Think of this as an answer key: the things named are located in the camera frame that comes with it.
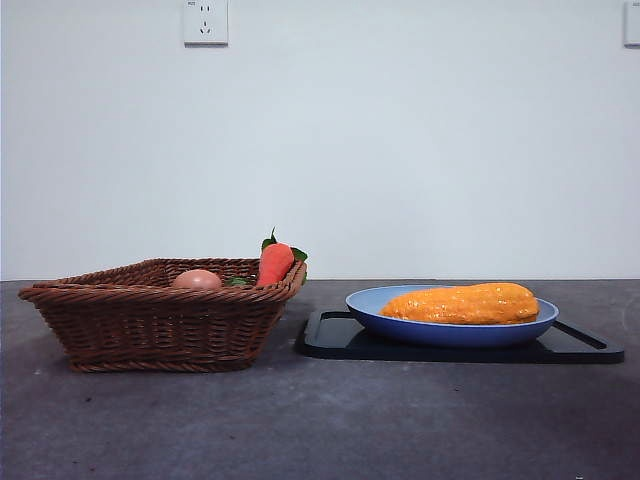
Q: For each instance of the brown wicker basket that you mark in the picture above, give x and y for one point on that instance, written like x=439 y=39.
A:
x=160 y=325

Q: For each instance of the white wall socket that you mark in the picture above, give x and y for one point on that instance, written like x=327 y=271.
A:
x=205 y=22

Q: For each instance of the green leafy vegetable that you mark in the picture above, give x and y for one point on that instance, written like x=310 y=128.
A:
x=237 y=281

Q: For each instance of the blue round plate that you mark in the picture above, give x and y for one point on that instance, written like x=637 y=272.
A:
x=450 y=335

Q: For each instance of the orange carrot with green leaves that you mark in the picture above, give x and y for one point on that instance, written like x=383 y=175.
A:
x=275 y=262

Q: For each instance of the brown egg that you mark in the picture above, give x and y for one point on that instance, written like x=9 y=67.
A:
x=200 y=281

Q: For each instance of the dark rectangular tray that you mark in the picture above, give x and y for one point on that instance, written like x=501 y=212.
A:
x=330 y=345

